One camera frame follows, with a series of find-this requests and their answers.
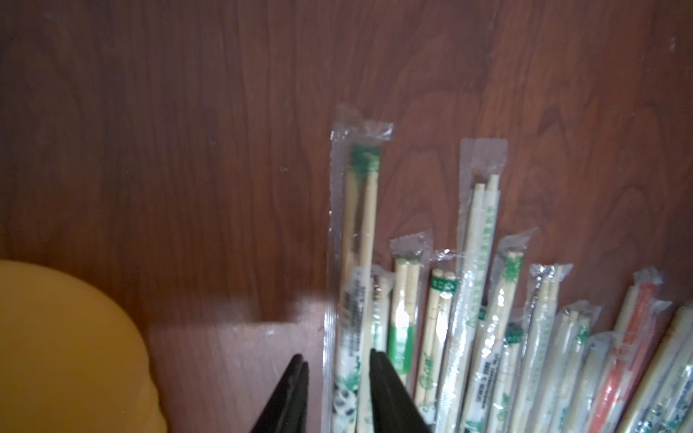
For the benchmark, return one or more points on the red bamboo print chopsticks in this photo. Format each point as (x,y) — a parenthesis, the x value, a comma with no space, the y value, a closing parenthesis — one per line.
(651,395)

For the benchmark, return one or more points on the white sleeve chopsticks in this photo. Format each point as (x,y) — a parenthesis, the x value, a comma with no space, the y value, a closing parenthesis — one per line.
(502,286)

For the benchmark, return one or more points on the green tip chopsticks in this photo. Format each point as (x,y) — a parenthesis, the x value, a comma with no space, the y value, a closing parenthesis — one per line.
(570,334)

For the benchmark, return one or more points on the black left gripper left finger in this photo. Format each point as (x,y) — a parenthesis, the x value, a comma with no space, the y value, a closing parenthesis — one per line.
(286,410)

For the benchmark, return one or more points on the green panda chopsticks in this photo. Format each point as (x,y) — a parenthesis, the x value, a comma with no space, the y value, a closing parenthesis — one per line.
(355,163)

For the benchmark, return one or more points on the red striped chopsticks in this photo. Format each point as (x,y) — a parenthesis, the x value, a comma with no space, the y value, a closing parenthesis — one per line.
(633,334)

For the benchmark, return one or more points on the long plain chopsticks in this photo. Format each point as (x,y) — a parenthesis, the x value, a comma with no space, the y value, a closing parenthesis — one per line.
(481,164)

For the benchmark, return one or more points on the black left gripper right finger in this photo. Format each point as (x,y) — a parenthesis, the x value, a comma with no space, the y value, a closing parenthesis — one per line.
(393,408)

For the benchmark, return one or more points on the green label chopsticks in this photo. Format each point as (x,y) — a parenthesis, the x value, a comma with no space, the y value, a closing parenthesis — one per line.
(411,262)

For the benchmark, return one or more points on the yellow plastic storage box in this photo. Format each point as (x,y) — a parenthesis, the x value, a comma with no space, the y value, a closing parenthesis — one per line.
(71,359)

